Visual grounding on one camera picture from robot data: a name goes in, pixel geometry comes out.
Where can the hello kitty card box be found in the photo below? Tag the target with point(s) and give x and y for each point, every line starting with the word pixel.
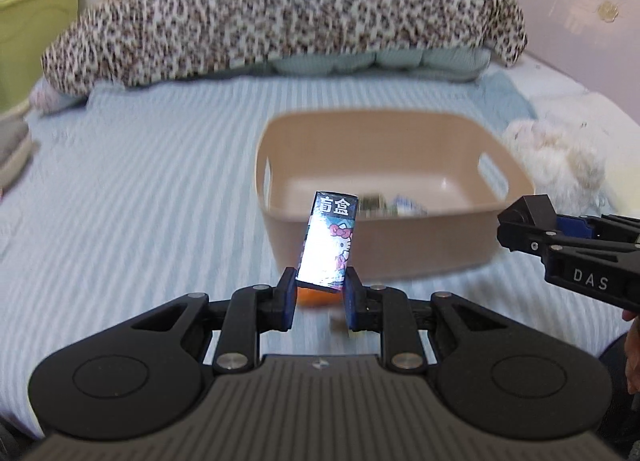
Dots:
pixel 328 241

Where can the pink floral pillow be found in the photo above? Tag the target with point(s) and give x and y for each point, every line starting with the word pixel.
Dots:
pixel 45 99

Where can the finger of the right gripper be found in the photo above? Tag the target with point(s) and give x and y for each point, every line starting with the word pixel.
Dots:
pixel 609 227

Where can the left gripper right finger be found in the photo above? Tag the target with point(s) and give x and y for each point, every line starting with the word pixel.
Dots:
pixel 389 312

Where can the orange cloth piece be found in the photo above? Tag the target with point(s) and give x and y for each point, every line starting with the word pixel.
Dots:
pixel 313 298

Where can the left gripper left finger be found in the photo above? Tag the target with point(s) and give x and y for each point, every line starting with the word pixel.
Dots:
pixel 250 312

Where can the green foil ornament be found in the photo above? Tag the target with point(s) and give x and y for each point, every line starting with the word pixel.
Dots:
pixel 372 206

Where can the leopard print blanket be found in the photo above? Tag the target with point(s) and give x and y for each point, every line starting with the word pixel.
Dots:
pixel 140 42

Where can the blue white patterned box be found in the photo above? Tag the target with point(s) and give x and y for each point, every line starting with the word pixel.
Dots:
pixel 403 206

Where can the beige plastic storage bin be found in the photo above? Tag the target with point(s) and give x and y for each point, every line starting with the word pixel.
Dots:
pixel 459 174

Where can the person's right hand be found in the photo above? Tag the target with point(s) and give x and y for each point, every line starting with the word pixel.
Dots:
pixel 632 352

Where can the grey plush toy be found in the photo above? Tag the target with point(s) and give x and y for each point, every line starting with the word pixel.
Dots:
pixel 18 148

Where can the green plastic storage box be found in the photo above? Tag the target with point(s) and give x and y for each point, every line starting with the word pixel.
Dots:
pixel 28 27

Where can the white fluffy plush toy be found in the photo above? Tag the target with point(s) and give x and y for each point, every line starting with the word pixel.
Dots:
pixel 562 163

